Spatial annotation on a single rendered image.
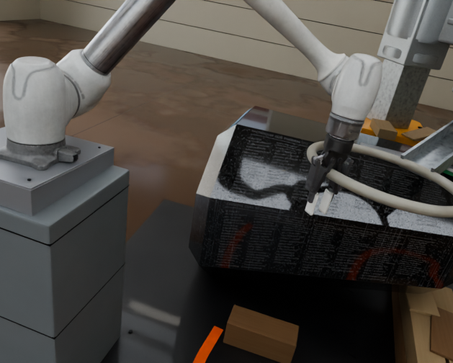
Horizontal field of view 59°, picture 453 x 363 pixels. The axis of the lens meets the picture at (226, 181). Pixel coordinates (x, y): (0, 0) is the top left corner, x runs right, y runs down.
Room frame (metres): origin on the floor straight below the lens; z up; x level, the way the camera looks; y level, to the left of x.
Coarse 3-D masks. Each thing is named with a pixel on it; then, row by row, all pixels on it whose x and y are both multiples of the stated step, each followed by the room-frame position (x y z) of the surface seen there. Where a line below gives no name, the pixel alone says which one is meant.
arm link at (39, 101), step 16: (16, 64) 1.03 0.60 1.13; (32, 64) 1.03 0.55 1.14; (48, 64) 1.06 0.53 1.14; (16, 80) 1.01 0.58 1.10; (32, 80) 1.01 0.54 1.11; (48, 80) 1.03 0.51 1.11; (64, 80) 1.09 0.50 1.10; (16, 96) 0.99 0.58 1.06; (32, 96) 1.00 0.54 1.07; (48, 96) 1.02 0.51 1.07; (64, 96) 1.08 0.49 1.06; (16, 112) 0.98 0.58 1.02; (32, 112) 0.99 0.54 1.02; (48, 112) 1.01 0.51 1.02; (64, 112) 1.07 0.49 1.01; (16, 128) 0.98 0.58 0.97; (32, 128) 0.99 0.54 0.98; (48, 128) 1.01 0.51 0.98; (64, 128) 1.07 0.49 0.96; (32, 144) 0.99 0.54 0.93; (48, 144) 1.01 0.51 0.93
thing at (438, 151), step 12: (444, 132) 1.52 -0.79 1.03; (420, 144) 1.40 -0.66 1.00; (432, 144) 1.47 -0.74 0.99; (444, 144) 1.48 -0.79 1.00; (408, 156) 1.36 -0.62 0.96; (420, 156) 1.39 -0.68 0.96; (432, 156) 1.39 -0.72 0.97; (444, 156) 1.39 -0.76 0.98; (432, 168) 1.26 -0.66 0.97; (444, 168) 1.31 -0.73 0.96
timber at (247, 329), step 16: (240, 320) 1.28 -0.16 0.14; (256, 320) 1.30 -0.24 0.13; (272, 320) 1.32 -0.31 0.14; (224, 336) 1.25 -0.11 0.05; (240, 336) 1.24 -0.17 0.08; (256, 336) 1.23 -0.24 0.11; (272, 336) 1.22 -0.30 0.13; (288, 336) 1.24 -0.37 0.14; (256, 352) 1.22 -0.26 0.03; (272, 352) 1.21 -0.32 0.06; (288, 352) 1.20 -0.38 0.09
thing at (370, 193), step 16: (320, 144) 1.26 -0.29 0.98; (384, 160) 1.36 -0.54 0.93; (400, 160) 1.33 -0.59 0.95; (336, 176) 0.99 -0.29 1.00; (432, 176) 1.24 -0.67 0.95; (368, 192) 0.93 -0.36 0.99; (384, 192) 0.93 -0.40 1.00; (400, 208) 0.91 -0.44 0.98; (416, 208) 0.90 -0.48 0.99; (432, 208) 0.91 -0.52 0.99; (448, 208) 0.93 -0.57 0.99
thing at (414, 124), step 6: (366, 120) 2.45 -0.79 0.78; (414, 120) 2.67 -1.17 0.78; (366, 126) 2.32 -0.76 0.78; (414, 126) 2.52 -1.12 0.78; (420, 126) 2.55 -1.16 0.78; (366, 132) 2.26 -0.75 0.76; (372, 132) 2.26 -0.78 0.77; (402, 132) 2.34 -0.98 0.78; (384, 138) 2.24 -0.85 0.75; (396, 138) 2.23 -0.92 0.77; (402, 138) 2.23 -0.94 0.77; (408, 138) 2.22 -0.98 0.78; (408, 144) 2.22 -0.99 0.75; (414, 144) 2.21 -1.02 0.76
